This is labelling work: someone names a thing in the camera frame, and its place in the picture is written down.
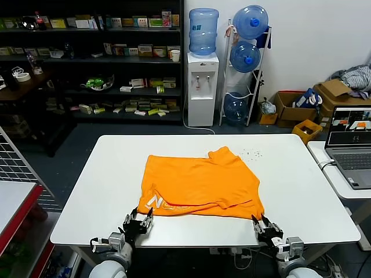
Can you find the white tape roll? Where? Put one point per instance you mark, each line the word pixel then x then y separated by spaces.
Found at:
pixel 23 77

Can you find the yellow flat box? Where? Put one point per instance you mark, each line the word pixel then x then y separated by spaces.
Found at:
pixel 58 23

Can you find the cola bottle red label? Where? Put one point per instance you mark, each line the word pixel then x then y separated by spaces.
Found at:
pixel 37 21

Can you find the white power strip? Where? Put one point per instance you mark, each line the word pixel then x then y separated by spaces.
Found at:
pixel 220 250

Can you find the flat white medicine box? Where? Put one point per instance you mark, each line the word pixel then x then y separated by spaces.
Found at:
pixel 126 89

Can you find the pile of grey clothes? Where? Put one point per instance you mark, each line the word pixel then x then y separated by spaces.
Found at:
pixel 356 76

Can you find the white side table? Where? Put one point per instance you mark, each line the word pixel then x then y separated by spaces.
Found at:
pixel 333 185

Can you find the brown wooden table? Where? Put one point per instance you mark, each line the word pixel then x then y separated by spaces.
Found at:
pixel 26 89

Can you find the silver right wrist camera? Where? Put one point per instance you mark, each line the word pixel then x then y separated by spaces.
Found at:
pixel 294 246

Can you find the pale yellow medicine box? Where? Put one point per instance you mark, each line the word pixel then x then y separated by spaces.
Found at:
pixel 169 82

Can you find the blue water jug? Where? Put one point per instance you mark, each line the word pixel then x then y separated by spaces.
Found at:
pixel 235 108
pixel 249 23
pixel 243 56

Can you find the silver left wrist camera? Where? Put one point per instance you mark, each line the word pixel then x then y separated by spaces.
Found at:
pixel 116 240

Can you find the yellow plastic crate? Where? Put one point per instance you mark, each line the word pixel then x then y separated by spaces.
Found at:
pixel 307 130

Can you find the white red medicine box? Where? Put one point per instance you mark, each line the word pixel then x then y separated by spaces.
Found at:
pixel 159 52

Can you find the teal white medicine box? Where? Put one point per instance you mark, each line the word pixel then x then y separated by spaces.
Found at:
pixel 132 52

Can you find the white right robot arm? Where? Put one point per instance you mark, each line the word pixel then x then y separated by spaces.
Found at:
pixel 301 272

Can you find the white metal jug rack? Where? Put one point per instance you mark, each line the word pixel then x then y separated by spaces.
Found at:
pixel 255 95

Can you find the labelled blue water bottle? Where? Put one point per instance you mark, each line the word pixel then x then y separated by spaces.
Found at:
pixel 203 37

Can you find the large open cardboard box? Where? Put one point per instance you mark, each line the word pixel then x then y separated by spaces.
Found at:
pixel 290 116

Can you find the black shelving unit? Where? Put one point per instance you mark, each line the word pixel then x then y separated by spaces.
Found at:
pixel 87 61

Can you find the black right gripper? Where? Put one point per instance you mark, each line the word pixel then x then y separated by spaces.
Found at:
pixel 269 235

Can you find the white blue medicine box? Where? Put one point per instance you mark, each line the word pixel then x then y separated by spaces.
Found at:
pixel 107 49

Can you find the round glass bowl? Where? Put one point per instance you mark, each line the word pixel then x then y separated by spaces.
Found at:
pixel 28 23

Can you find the small cardboard box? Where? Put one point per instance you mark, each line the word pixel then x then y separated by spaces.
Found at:
pixel 268 119

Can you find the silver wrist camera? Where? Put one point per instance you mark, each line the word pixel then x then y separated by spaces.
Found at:
pixel 116 240
pixel 294 246

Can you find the white paper cup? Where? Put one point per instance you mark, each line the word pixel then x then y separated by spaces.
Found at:
pixel 175 56

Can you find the plain white box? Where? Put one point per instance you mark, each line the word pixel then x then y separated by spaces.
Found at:
pixel 82 24

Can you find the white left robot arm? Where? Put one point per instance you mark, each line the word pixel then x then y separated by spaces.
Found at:
pixel 107 269

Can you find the grey plastic bag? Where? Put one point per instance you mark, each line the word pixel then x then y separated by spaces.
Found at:
pixel 267 106

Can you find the scattered dark crumbs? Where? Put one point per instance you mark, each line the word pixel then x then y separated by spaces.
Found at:
pixel 250 154

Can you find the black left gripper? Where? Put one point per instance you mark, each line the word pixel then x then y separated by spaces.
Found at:
pixel 134 228

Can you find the stacked cardboard boxes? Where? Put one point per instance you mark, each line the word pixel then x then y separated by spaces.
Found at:
pixel 333 89

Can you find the orange t-shirt with white print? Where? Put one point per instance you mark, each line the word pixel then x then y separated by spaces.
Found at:
pixel 197 185

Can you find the grey open laptop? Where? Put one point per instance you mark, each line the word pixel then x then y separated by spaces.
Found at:
pixel 350 162

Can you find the pink printed box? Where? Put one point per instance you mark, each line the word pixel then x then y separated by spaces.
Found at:
pixel 166 18

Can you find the yellow green medicine box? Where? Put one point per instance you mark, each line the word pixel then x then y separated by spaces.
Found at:
pixel 145 50

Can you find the green snack bag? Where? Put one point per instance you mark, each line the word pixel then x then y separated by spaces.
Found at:
pixel 97 82

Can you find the white water dispenser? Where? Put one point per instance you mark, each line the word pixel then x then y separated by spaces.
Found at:
pixel 203 107

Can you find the red framed white cart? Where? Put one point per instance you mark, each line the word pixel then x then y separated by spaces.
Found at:
pixel 14 202

